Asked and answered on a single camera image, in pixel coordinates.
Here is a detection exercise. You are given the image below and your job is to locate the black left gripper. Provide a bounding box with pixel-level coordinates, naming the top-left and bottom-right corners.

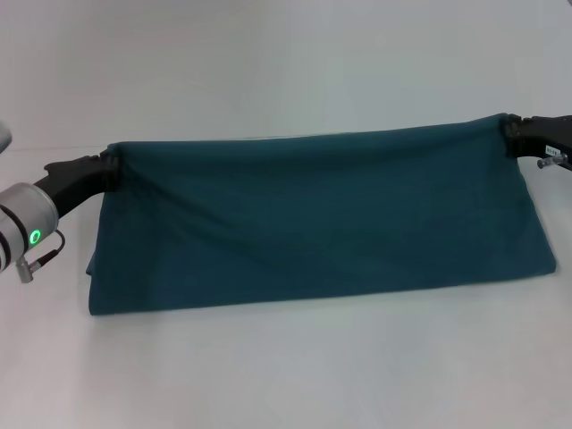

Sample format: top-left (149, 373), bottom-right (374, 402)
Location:
top-left (33, 150), bottom-right (124, 223)

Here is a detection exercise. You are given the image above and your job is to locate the teal FREE print T-shirt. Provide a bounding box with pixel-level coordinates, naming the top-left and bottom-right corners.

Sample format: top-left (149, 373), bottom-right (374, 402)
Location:
top-left (84, 114), bottom-right (558, 318)

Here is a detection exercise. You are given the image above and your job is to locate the left arm gripper cable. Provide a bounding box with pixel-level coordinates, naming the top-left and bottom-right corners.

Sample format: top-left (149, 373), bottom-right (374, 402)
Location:
top-left (15, 229), bottom-right (67, 283)

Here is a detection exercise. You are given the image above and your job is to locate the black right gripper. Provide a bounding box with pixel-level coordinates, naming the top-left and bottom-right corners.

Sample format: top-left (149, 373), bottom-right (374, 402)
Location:
top-left (502, 113), bottom-right (572, 172)

